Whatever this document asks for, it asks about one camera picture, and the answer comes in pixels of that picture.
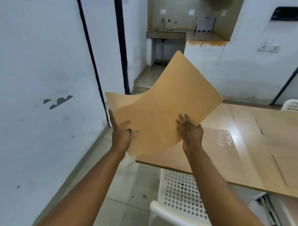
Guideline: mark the person's right forearm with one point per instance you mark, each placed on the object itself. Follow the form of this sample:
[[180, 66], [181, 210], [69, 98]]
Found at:
[[216, 191]]

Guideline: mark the thick black wall pipe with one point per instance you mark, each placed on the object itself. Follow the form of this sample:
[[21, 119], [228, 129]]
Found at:
[[122, 46]]

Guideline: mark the white perforated plastic chair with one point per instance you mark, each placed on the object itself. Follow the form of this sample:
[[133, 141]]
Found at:
[[291, 105], [179, 198]]

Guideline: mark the person's right fingers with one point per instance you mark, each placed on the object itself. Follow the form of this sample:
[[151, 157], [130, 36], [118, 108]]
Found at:
[[184, 123]]

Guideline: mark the brown paper sheet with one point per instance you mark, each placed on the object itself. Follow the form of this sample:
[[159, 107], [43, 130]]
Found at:
[[163, 104]]

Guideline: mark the thin black wall pipe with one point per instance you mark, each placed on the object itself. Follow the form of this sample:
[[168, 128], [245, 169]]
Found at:
[[92, 58]]

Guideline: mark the person's left hand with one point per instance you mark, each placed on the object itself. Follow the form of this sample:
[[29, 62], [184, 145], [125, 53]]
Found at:
[[120, 137]]

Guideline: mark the white board with holes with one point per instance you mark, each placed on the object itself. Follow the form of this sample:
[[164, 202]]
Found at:
[[205, 24]]

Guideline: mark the white wall switch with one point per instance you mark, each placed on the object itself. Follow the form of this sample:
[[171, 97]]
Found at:
[[163, 12]]

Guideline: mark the person's left thumb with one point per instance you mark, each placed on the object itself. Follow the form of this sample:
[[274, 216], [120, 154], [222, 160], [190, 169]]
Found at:
[[128, 132]]

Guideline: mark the slanted black wall pipe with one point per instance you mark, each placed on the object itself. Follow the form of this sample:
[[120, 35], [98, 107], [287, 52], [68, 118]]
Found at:
[[285, 86]]

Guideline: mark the black wall-mounted box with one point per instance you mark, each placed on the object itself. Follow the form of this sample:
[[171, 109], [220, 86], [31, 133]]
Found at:
[[285, 13]]

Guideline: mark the person's right hand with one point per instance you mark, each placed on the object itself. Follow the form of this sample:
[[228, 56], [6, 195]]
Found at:
[[192, 137]]

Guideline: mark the white wall socket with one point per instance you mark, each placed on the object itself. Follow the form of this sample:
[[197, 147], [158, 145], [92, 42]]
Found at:
[[191, 11]]

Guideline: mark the stone sink counter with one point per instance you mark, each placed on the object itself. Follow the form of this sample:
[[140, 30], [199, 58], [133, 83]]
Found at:
[[177, 35]]

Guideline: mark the clear bubble wrap sheet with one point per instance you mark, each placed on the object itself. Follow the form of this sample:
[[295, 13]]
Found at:
[[221, 138]]

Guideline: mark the person's left forearm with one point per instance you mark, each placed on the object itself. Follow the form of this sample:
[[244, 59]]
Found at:
[[86, 193]]

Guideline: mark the grey drain pipe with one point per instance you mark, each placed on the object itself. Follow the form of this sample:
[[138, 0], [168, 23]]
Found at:
[[163, 51]]

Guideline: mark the white double switch plate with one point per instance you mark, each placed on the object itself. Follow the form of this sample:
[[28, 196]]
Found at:
[[269, 47]]

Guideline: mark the metal table leg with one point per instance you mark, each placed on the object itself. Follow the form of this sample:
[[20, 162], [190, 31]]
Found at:
[[267, 209]]

